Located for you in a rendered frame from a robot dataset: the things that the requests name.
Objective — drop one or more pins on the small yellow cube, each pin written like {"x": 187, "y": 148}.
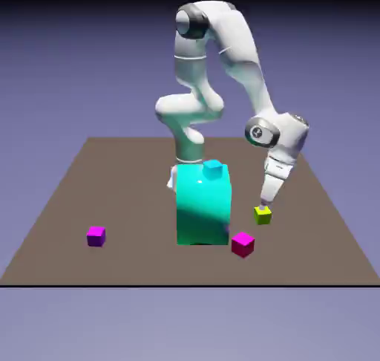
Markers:
{"x": 262, "y": 216}

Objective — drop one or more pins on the small cyan cube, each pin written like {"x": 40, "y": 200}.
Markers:
{"x": 212, "y": 169}

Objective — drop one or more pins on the small purple cube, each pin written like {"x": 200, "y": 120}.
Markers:
{"x": 96, "y": 236}

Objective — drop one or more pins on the small pink cube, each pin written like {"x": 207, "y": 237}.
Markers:
{"x": 242, "y": 245}

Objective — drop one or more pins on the large cyan box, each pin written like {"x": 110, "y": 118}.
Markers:
{"x": 203, "y": 206}

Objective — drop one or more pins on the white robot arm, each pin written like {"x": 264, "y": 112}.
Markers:
{"x": 237, "y": 58}

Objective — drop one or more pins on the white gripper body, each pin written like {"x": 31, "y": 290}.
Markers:
{"x": 272, "y": 185}

